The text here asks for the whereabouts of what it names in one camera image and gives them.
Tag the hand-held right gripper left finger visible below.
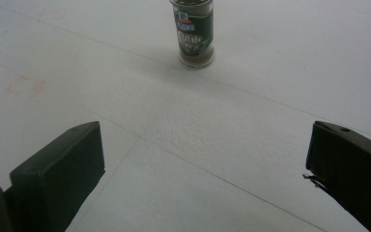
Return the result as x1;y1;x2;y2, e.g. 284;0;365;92
4;120;106;232

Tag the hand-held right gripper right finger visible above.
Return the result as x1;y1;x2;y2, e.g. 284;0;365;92
302;120;371;232

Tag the glass spice jar dark label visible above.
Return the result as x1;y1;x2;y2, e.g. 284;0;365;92
169;0;215;69

